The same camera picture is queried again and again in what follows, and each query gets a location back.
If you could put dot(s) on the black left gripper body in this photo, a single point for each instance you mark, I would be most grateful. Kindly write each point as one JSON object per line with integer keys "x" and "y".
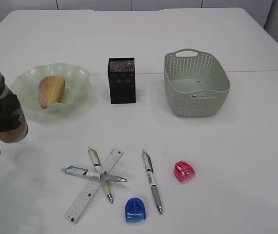
{"x": 10, "y": 113}

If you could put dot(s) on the yellow bread roll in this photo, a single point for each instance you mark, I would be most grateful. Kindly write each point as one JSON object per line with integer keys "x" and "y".
{"x": 50, "y": 90}

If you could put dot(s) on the red pencil sharpener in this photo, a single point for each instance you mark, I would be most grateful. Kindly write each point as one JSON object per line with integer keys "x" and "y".
{"x": 183, "y": 171}

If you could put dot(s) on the paper ball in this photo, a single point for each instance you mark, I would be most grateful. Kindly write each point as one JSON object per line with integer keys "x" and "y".
{"x": 198, "y": 95}

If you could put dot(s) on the pale green wavy glass plate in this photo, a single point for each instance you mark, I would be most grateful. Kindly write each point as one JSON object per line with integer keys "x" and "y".
{"x": 78, "y": 91}

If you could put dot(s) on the blue-grey ballpoint pen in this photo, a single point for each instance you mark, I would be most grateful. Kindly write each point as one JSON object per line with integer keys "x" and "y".
{"x": 82, "y": 172}

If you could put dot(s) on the black mesh pen holder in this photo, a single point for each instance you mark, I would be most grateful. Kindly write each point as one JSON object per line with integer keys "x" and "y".
{"x": 121, "y": 77}

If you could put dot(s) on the white grey mechanical pen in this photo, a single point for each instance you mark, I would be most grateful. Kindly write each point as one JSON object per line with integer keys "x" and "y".
{"x": 150, "y": 174}

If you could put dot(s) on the blue pencil sharpener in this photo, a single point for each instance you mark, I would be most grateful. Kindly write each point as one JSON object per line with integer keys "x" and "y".
{"x": 135, "y": 210}

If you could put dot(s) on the grey-green woven plastic basket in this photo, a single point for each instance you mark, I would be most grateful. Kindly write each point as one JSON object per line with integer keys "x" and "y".
{"x": 195, "y": 82}

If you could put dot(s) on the transparent plastic ruler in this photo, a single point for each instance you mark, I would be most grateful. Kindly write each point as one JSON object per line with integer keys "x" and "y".
{"x": 81, "y": 202}

